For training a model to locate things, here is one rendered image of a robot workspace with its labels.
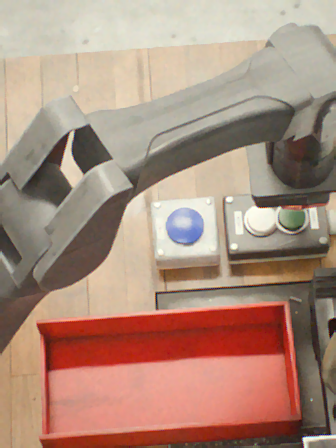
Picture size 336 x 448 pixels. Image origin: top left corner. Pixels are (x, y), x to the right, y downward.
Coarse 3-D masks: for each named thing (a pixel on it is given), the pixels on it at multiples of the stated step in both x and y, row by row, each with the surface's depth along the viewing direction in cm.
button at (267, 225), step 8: (256, 208) 128; (264, 208) 128; (248, 216) 127; (256, 216) 127; (264, 216) 127; (272, 216) 127; (248, 224) 127; (256, 224) 127; (264, 224) 127; (272, 224) 127; (256, 232) 127; (264, 232) 127
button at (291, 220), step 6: (282, 210) 128; (288, 210) 127; (294, 210) 127; (300, 210) 127; (282, 216) 127; (288, 216) 127; (294, 216) 127; (300, 216) 127; (282, 222) 127; (288, 222) 127; (294, 222) 127; (300, 222) 127; (288, 228) 127; (294, 228) 127
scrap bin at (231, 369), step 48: (48, 336) 125; (96, 336) 126; (144, 336) 126; (192, 336) 126; (240, 336) 126; (288, 336) 120; (48, 384) 124; (96, 384) 124; (144, 384) 124; (192, 384) 124; (240, 384) 124; (288, 384) 123; (48, 432) 121; (96, 432) 116; (144, 432) 117; (192, 432) 118; (240, 432) 119; (288, 432) 120
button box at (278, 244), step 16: (224, 208) 129; (240, 208) 129; (272, 208) 129; (320, 208) 128; (224, 224) 131; (240, 224) 128; (304, 224) 127; (320, 224) 128; (240, 240) 127; (256, 240) 127; (272, 240) 127; (288, 240) 127; (304, 240) 127; (320, 240) 127; (240, 256) 127; (256, 256) 128; (272, 256) 128; (288, 256) 129; (304, 256) 129; (320, 256) 129
